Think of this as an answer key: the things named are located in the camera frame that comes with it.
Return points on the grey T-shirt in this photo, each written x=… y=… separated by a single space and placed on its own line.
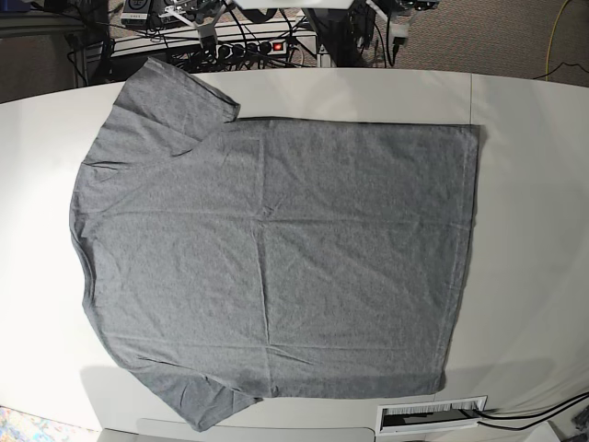
x=231 y=260

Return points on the black power strip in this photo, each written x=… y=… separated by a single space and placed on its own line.
x=264 y=50

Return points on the white table leg post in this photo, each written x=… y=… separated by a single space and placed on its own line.
x=323 y=57

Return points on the white cable grommet tray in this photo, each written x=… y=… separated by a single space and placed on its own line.
x=428 y=417

